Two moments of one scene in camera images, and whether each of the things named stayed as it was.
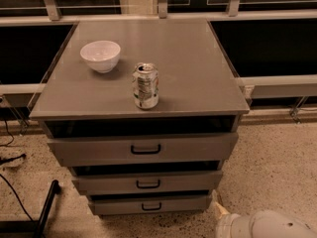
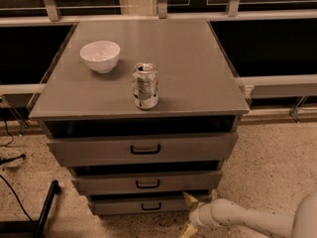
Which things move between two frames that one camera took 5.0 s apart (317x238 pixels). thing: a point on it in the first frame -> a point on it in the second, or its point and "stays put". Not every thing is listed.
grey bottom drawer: (149, 204) stays put
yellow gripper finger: (220, 210) -> (190, 201)
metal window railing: (280, 87) stays put
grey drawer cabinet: (144, 112) stays put
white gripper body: (225, 224) -> (197, 216)
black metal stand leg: (36, 226) stays put
